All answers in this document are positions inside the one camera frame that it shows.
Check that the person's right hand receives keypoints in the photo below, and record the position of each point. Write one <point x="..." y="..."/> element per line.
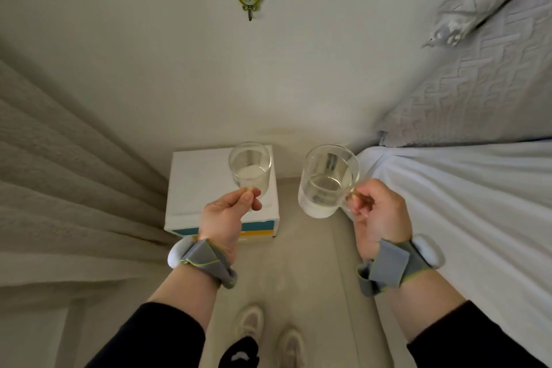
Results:
<point x="381" y="219"/>

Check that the person's white shoe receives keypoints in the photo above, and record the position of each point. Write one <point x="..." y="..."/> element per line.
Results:
<point x="292" y="348"/>
<point x="249" y="320"/>

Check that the beige curtain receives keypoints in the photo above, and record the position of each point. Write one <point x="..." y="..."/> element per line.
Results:
<point x="64" y="191"/>

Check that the grey right wrist tracker band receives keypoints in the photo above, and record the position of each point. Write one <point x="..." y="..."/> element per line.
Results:
<point x="399" y="264"/>

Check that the grey left wrist tracker band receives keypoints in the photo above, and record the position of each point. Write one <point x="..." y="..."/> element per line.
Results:
<point x="202" y="260"/>

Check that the small clear glass cup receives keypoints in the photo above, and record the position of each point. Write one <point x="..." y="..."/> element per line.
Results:
<point x="250" y="167"/>

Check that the person's left forearm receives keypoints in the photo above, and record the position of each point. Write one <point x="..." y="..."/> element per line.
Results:
<point x="172" y="316"/>

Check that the person's left white shoe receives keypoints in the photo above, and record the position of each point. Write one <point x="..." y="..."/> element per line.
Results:
<point x="249" y="320"/>

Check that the person's right white shoe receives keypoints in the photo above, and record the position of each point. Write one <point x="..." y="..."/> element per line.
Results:
<point x="292" y="348"/>

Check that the person's right forearm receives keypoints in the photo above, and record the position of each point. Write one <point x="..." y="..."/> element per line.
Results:
<point x="448" y="320"/>

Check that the person's left thumb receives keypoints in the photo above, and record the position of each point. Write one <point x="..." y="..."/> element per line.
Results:
<point x="239" y="195"/>

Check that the white bed sheet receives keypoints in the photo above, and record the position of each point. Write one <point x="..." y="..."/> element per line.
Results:
<point x="474" y="216"/>

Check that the person's right thumb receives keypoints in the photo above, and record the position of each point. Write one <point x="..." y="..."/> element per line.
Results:
<point x="365" y="191"/>

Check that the person's left hand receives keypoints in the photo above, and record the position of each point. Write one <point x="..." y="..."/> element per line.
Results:
<point x="224" y="217"/>

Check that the grey quilted bedspread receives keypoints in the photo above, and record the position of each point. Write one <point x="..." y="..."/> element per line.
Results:
<point x="487" y="78"/>

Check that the large clear glass mug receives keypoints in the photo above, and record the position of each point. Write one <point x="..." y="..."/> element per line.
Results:
<point x="326" y="182"/>

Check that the grey wrist tracker band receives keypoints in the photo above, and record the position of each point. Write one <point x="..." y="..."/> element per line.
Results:
<point x="202" y="260"/>
<point x="399" y="264"/>

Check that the white cardboard box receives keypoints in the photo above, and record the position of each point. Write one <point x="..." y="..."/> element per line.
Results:
<point x="198" y="191"/>

